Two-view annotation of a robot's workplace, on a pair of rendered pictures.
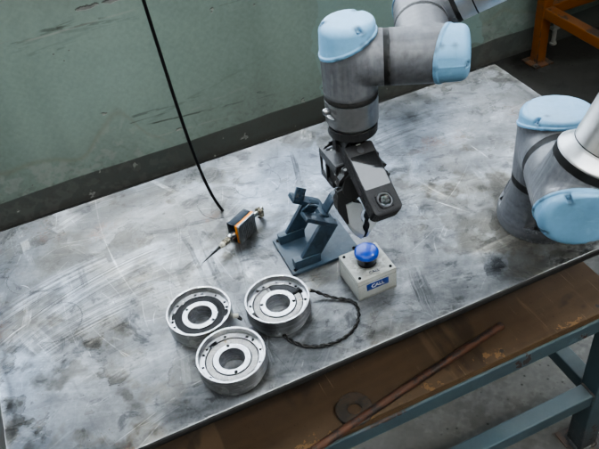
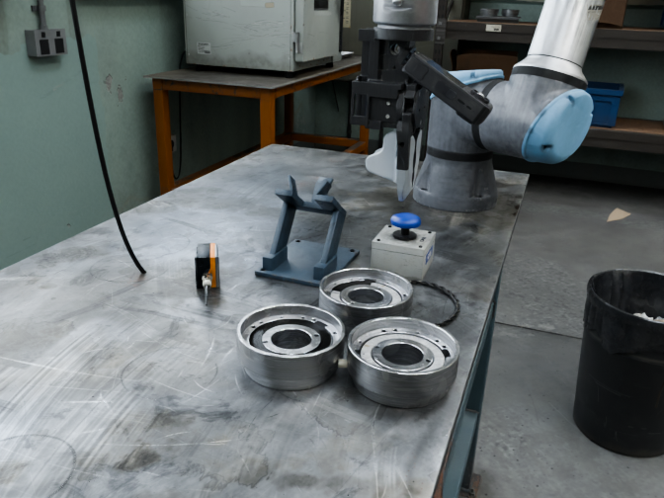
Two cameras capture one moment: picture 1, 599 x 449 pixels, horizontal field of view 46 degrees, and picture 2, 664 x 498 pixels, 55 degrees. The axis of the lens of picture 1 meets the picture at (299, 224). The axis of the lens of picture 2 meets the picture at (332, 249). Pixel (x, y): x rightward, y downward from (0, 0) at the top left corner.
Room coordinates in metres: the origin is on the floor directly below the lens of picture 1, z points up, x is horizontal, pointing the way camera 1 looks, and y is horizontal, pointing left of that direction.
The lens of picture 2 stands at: (0.40, 0.58, 1.15)
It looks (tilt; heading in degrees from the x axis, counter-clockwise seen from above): 22 degrees down; 308
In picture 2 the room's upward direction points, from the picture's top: 2 degrees clockwise
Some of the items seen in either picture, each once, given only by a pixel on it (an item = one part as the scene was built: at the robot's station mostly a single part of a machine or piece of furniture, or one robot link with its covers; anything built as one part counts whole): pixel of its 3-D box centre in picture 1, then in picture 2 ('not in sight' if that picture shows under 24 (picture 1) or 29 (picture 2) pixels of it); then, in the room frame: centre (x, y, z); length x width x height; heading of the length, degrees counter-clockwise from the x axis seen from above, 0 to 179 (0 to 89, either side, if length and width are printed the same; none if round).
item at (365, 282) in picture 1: (370, 269); (404, 249); (0.81, -0.11, 0.82); 0.08 x 0.07 x 0.05; 109
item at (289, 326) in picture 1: (278, 306); (365, 302); (0.76, 0.05, 0.82); 0.10 x 0.10 x 0.04
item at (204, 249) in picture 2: (232, 233); (205, 273); (0.95, 0.12, 0.82); 0.17 x 0.02 x 0.04; 138
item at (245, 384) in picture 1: (233, 362); (401, 361); (0.66, 0.13, 0.82); 0.10 x 0.10 x 0.04
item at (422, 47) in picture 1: (424, 48); not in sight; (0.83, -0.20, 1.20); 0.11 x 0.11 x 0.08; 81
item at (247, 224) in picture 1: (245, 227); (212, 265); (0.97, 0.10, 0.82); 0.05 x 0.02 x 0.04; 138
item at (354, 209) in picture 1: (348, 212); (387, 166); (0.83, -0.08, 0.94); 0.06 x 0.03 x 0.09; 19
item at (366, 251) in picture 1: (366, 259); (404, 232); (0.81, -0.10, 0.85); 0.04 x 0.04 x 0.05
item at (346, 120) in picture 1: (349, 109); (404, 9); (0.83, -0.09, 1.13); 0.08 x 0.08 x 0.05
